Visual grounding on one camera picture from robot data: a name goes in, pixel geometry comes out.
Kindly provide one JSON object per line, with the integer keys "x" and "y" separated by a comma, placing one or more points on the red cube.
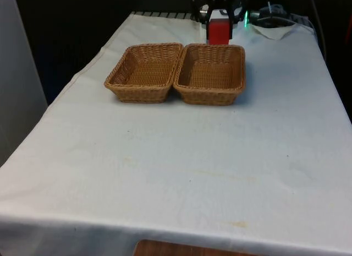
{"x": 218, "y": 31}

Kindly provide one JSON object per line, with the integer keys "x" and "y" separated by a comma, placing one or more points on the wicker basket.
{"x": 211, "y": 75}
{"x": 145, "y": 74}

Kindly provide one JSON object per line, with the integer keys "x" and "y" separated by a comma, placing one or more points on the pale grey cabinet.
{"x": 19, "y": 74}

